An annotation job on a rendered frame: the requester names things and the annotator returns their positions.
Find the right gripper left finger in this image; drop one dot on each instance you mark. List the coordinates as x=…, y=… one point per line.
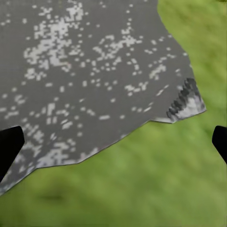
x=11, y=142

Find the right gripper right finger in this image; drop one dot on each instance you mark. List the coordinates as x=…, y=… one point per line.
x=219, y=140

